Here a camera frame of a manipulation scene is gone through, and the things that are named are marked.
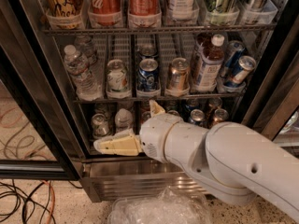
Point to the blue can shelf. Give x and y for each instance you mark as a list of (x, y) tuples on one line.
[(197, 117), (188, 106)]

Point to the front blue red bull can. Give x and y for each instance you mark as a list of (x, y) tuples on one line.
[(241, 70)]

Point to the red orange can top shelf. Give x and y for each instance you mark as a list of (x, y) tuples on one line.
[(143, 13)]

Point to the wire shelf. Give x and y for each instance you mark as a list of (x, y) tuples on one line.
[(162, 98), (161, 30)]

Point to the red coke can bottom shelf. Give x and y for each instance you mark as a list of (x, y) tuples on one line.
[(145, 116)]

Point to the fridge glass door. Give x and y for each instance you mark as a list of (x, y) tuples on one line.
[(33, 72), (270, 105)]

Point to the rear blue red bull can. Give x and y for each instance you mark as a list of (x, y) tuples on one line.
[(234, 51)]

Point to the silver can bottom shelf left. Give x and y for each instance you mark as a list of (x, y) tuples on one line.
[(100, 126)]

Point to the front clear water bottle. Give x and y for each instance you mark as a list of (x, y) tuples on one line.
[(78, 68)]

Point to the white label bottle top shelf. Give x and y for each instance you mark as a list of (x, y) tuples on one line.
[(180, 9)]

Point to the rear clear water bottle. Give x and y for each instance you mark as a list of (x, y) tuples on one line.
[(85, 44)]

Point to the stainless fridge bottom grille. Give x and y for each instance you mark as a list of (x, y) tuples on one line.
[(107, 179)]

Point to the left fridge glass door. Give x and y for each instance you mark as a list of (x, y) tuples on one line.
[(33, 72)]

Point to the rear copper can bottom shelf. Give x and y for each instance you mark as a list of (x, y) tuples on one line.
[(211, 105)]

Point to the green can bottom shelf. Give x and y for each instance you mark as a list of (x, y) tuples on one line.
[(173, 112)]

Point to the rear blue can bottom shelf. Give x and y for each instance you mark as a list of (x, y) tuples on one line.
[(188, 106)]

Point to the blue red bull can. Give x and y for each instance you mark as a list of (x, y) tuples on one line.
[(241, 70), (234, 51)]

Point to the white green 7up can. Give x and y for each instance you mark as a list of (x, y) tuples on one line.
[(117, 76)]

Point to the front blue pepsi can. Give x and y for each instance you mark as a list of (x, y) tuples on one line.
[(148, 75)]

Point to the clear plastic bag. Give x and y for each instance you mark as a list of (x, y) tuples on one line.
[(170, 206)]

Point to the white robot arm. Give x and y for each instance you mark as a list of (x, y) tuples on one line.
[(231, 161)]

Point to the yellow lacroix can top shelf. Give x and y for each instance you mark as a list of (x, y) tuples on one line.
[(65, 14)]

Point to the rear blue pepsi can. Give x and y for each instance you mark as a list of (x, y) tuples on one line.
[(148, 52)]

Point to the copper soda can middle shelf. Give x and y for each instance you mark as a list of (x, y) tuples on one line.
[(178, 71)]

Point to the clear water bottle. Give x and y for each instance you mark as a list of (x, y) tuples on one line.
[(85, 44), (78, 68)]

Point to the red coca-cola can top shelf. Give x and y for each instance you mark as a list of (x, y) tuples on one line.
[(106, 12)]

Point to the middle wire shelf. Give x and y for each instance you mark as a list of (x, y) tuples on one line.
[(162, 98)]

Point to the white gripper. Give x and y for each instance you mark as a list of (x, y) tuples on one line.
[(154, 135)]

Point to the top wire shelf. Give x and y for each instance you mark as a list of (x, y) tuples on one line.
[(161, 30)]

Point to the green tall can top shelf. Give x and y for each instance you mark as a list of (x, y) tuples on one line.
[(221, 12)]

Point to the front iced tea bottle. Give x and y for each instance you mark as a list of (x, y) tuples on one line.
[(207, 60)]

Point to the blue pepsi can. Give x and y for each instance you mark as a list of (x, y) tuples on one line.
[(148, 75), (148, 52)]

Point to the right fridge glass door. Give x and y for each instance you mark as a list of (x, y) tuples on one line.
[(270, 105)]

